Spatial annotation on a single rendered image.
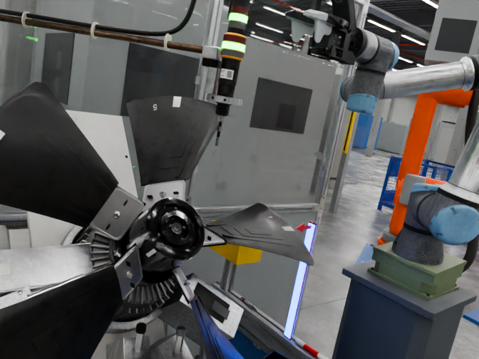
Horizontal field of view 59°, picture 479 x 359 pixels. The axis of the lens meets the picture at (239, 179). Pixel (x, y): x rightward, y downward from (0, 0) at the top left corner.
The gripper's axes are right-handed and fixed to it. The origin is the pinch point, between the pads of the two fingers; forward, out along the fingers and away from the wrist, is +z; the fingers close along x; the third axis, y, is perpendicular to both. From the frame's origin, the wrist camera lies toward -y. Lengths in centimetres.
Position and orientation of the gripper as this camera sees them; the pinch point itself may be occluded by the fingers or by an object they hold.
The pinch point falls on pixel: (299, 11)
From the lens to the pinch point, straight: 95.8
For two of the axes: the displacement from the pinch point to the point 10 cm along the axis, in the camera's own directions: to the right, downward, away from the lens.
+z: -7.6, -0.2, -6.5
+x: -6.2, -2.6, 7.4
